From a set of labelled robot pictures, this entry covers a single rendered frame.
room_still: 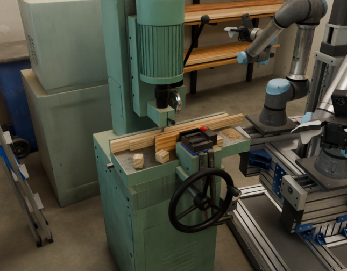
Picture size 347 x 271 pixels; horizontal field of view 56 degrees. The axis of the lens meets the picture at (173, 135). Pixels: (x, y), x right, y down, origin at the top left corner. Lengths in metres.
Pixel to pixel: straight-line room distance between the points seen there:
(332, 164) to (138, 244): 0.89
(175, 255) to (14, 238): 1.20
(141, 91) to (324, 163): 0.83
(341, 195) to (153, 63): 0.99
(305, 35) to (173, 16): 0.84
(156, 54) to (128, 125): 0.47
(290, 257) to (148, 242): 0.82
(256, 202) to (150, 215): 1.00
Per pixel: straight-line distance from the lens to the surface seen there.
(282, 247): 2.01
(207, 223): 1.35
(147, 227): 1.47
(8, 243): 2.47
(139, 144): 1.40
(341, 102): 0.96
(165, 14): 1.20
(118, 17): 1.42
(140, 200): 1.36
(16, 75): 3.00
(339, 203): 1.64
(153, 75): 1.25
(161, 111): 1.34
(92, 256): 2.21
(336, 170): 1.51
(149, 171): 1.30
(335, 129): 0.96
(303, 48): 1.85
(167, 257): 1.67
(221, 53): 4.03
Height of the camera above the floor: 1.63
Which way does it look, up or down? 29 degrees down
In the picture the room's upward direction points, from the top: straight up
